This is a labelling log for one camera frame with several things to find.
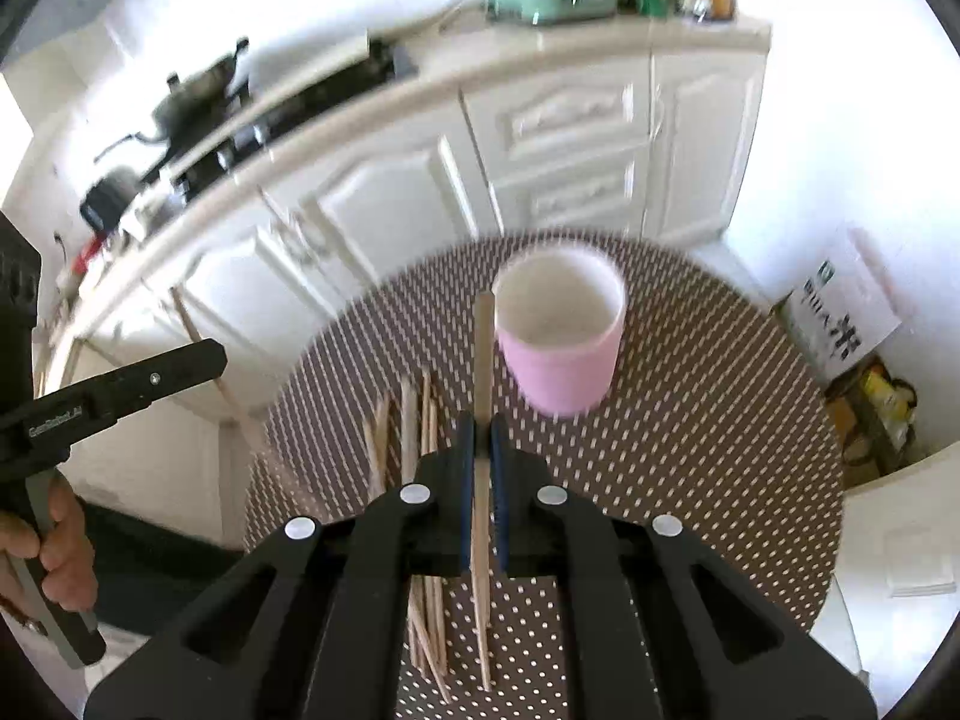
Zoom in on wooden chopstick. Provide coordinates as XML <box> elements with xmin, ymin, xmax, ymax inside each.
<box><xmin>470</xmin><ymin>291</ymin><xmax>494</xmax><ymax>692</ymax></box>
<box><xmin>420</xmin><ymin>371</ymin><xmax>439</xmax><ymax>455</ymax></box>
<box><xmin>363</xmin><ymin>394</ymin><xmax>391</xmax><ymax>500</ymax></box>
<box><xmin>427</xmin><ymin>577</ymin><xmax>448</xmax><ymax>676</ymax></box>
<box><xmin>400</xmin><ymin>377</ymin><xmax>420</xmax><ymax>484</ymax></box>
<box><xmin>409</xmin><ymin>577</ymin><xmax>451</xmax><ymax>704</ymax></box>

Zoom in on pink cup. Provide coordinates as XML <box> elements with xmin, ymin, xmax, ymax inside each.
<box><xmin>493</xmin><ymin>242</ymin><xmax>628</xmax><ymax>418</ymax></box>

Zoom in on lower kitchen cabinets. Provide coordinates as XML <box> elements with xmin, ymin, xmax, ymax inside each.
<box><xmin>43</xmin><ymin>18</ymin><xmax>771</xmax><ymax>543</ymax></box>

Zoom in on person's left hand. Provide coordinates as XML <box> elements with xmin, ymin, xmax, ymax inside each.
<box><xmin>2</xmin><ymin>475</ymin><xmax>98</xmax><ymax>617</ymax></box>

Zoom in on brown polka dot tablecloth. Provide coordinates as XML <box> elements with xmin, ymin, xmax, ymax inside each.
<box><xmin>242</xmin><ymin>229</ymin><xmax>848</xmax><ymax>720</ymax></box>

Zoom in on wok with lid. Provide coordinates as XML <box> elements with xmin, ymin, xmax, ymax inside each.
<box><xmin>94</xmin><ymin>37</ymin><xmax>249</xmax><ymax>163</ymax></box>

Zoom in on white rice bag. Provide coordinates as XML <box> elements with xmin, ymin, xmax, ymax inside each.
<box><xmin>779</xmin><ymin>232</ymin><xmax>901</xmax><ymax>385</ymax></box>

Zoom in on yellow snack bag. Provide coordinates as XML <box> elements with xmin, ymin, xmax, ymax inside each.
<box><xmin>823</xmin><ymin>355</ymin><xmax>919</xmax><ymax>491</ymax></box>

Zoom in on black gas stove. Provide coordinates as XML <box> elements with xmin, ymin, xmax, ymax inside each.
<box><xmin>160</xmin><ymin>39</ymin><xmax>416</xmax><ymax>203</ymax></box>

